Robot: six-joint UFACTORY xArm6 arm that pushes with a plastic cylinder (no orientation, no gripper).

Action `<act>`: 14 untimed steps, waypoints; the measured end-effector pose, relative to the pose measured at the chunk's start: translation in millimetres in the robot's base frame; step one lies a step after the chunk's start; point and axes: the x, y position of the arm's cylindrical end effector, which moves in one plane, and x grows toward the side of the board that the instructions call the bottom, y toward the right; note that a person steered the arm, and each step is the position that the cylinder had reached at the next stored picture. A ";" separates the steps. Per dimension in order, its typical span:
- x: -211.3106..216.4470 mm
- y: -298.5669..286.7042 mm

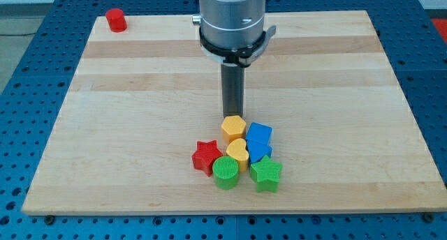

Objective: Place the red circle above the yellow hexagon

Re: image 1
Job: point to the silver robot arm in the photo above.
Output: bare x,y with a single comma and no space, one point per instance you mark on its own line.
232,31

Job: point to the yellow hexagon block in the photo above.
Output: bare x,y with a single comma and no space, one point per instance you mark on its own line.
233,127

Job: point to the yellow heart block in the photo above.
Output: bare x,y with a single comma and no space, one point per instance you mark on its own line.
237,149

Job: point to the blue cube block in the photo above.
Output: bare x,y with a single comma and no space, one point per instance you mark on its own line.
259,133

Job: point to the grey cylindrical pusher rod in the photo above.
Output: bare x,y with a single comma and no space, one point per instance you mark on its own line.
232,87

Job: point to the red star block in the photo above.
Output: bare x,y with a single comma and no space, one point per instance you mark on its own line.
205,155

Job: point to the blue triangle block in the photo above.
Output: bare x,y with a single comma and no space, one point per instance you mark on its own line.
257,151

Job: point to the green cylinder block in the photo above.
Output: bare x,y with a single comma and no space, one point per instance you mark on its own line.
225,172

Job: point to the green star block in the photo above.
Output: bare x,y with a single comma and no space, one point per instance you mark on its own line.
266,174

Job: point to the wooden board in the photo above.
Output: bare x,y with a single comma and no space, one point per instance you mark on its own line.
140,101

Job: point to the red cylinder block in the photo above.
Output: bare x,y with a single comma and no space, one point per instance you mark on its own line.
116,20

